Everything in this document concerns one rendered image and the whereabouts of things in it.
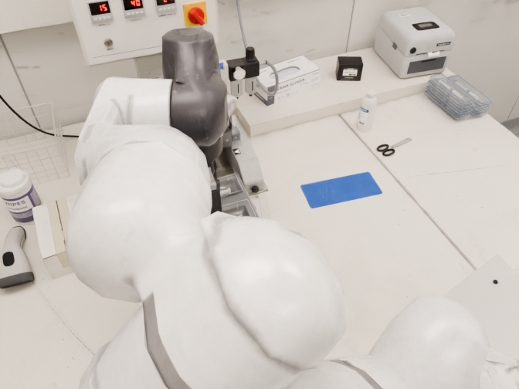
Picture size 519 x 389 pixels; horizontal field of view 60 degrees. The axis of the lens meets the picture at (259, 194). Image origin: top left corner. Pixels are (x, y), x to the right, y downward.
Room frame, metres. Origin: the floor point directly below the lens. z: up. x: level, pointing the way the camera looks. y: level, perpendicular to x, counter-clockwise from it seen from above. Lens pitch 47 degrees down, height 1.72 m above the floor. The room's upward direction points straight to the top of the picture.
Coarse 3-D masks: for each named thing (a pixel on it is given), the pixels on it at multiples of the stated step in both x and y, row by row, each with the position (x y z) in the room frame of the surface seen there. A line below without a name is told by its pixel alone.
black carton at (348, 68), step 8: (344, 56) 1.52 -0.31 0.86; (352, 56) 1.52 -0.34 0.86; (360, 56) 1.52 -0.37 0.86; (344, 64) 1.47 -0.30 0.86; (352, 64) 1.47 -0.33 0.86; (360, 64) 1.47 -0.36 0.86; (336, 72) 1.50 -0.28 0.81; (344, 72) 1.47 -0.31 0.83; (352, 72) 1.47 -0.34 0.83; (360, 72) 1.47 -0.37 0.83; (344, 80) 1.47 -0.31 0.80; (352, 80) 1.47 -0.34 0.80; (360, 80) 1.47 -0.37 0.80
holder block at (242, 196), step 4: (224, 176) 0.75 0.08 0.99; (244, 188) 0.71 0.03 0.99; (244, 192) 0.70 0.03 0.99; (232, 196) 0.69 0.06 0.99; (236, 196) 0.69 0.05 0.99; (240, 196) 0.69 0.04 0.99; (244, 196) 0.69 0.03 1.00; (248, 196) 0.69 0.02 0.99; (224, 200) 0.67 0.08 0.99; (228, 200) 0.67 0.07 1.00; (232, 200) 0.67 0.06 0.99; (236, 200) 0.67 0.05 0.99; (240, 200) 0.67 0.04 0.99; (224, 204) 0.66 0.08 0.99; (252, 204) 0.66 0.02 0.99; (256, 216) 0.63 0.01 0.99
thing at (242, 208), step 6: (234, 204) 0.65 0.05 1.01; (240, 204) 0.65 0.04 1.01; (246, 204) 0.65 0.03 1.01; (222, 210) 0.63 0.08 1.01; (228, 210) 0.63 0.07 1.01; (234, 210) 0.63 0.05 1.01; (240, 210) 0.64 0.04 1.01; (246, 210) 0.64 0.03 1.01; (252, 210) 0.64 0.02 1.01; (240, 216) 0.62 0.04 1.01; (252, 216) 0.62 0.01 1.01
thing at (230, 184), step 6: (234, 174) 0.74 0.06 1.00; (222, 180) 0.73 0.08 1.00; (228, 180) 0.73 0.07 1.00; (234, 180) 0.73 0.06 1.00; (222, 186) 0.71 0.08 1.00; (228, 186) 0.71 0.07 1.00; (234, 186) 0.71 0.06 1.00; (240, 186) 0.71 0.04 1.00; (222, 192) 0.69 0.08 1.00; (228, 192) 0.69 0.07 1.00
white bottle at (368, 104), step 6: (372, 90) 1.25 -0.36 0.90; (366, 96) 1.24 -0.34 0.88; (372, 96) 1.23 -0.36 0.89; (366, 102) 1.23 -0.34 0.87; (372, 102) 1.22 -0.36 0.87; (360, 108) 1.24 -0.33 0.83; (366, 108) 1.22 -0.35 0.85; (372, 108) 1.22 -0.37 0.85; (360, 114) 1.23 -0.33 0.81; (366, 114) 1.22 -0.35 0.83; (372, 114) 1.22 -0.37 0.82; (360, 120) 1.23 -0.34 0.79; (366, 120) 1.22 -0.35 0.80; (372, 120) 1.23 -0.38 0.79; (360, 126) 1.23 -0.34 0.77; (366, 126) 1.22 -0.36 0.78
